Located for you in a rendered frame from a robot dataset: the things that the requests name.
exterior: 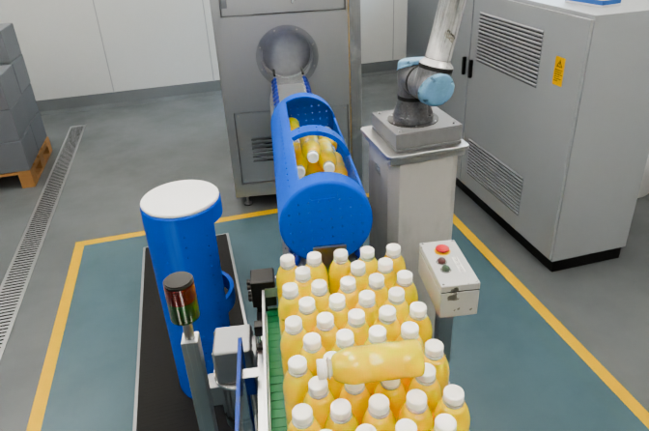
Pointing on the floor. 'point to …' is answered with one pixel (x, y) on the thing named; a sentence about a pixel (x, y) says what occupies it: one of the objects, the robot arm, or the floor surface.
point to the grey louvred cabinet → (546, 111)
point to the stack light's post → (199, 383)
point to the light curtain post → (354, 63)
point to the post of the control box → (443, 333)
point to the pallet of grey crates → (19, 116)
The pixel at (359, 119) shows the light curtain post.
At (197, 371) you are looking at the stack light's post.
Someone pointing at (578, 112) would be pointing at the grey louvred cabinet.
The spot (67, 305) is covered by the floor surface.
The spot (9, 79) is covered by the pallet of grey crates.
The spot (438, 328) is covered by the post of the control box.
